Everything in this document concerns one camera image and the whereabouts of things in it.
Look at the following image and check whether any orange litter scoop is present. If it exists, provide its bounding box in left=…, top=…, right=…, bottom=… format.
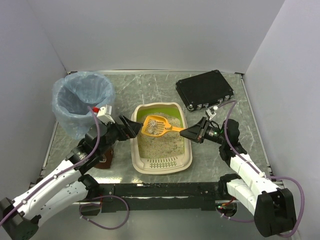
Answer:
left=141, top=115, right=185, bottom=138

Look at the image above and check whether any beige green litter box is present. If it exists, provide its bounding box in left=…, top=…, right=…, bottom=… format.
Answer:
left=130, top=102, right=193, bottom=175

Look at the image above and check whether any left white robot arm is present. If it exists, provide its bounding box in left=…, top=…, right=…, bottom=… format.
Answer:
left=0, top=115, right=143, bottom=240

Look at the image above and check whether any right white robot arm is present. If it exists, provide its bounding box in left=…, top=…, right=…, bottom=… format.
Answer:
left=180, top=117, right=297, bottom=237

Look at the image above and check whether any grey litter clump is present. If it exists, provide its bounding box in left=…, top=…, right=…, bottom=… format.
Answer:
left=144, top=119, right=163, bottom=136

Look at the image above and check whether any brown leather holder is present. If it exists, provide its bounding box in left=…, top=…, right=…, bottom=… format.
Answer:
left=94, top=147, right=114, bottom=170

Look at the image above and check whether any black hard case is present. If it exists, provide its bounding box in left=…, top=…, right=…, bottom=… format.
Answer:
left=175, top=69, right=235, bottom=112

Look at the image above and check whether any trash bin with blue bag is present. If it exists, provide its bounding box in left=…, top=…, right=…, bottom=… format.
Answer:
left=52, top=71, right=116, bottom=140

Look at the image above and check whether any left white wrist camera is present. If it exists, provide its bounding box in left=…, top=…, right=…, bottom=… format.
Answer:
left=92, top=104, right=115, bottom=124

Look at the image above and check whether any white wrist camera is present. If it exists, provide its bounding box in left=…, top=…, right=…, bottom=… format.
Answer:
left=92, top=104, right=115, bottom=124
left=205, top=106, right=219, bottom=121

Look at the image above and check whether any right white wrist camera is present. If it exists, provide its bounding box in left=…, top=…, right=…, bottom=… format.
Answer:
left=205, top=106, right=219, bottom=121

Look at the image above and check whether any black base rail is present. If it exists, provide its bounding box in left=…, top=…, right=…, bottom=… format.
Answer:
left=95, top=182, right=232, bottom=213

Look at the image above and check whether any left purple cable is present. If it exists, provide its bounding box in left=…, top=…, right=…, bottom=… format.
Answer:
left=0, top=106, right=131, bottom=230

